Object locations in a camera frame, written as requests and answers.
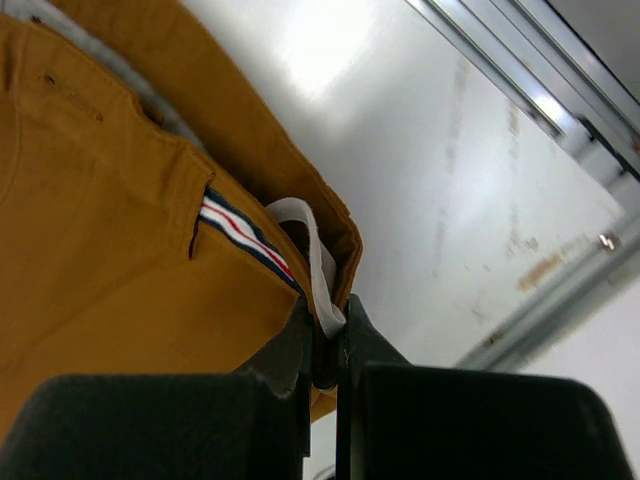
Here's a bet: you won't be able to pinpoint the aluminium table frame rail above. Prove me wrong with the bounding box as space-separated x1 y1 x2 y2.
410 1 639 371

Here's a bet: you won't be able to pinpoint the brown trousers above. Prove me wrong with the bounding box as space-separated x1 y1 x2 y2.
1 1 363 431

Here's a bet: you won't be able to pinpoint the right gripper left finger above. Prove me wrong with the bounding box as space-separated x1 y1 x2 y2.
1 299 313 479

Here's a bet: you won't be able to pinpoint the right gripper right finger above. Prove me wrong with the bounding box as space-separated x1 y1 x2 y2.
335 297 633 479

